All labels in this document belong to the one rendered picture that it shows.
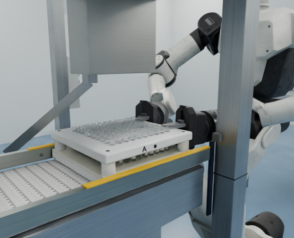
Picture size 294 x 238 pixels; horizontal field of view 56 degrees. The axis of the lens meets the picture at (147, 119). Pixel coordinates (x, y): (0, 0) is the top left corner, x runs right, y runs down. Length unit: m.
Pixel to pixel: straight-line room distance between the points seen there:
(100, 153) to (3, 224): 0.19
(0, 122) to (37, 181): 3.54
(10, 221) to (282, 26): 0.91
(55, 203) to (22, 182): 0.18
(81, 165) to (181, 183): 0.22
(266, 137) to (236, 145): 0.41
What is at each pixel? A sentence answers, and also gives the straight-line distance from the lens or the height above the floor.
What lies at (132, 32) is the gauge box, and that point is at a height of 1.15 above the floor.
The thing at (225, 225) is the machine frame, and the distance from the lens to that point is 0.77.
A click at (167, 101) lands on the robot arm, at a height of 0.94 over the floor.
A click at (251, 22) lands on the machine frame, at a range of 0.68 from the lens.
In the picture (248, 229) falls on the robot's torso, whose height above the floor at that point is 0.34.
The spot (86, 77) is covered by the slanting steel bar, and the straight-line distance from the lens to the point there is 0.73.
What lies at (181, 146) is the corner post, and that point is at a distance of 0.66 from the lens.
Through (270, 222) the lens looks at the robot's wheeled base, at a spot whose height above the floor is 0.35.
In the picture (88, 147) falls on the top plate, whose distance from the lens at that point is 0.55.
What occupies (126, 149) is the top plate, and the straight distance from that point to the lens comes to 0.53.
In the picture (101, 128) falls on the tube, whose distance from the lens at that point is 0.68.
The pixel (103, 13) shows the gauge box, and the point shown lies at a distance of 0.72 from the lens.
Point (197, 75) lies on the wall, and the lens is 6.11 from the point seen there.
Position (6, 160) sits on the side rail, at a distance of 0.70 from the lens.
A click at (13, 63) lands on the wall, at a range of 4.16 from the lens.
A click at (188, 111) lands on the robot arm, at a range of 0.70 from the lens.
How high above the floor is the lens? 1.07
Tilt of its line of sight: 12 degrees down
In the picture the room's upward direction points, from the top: straight up
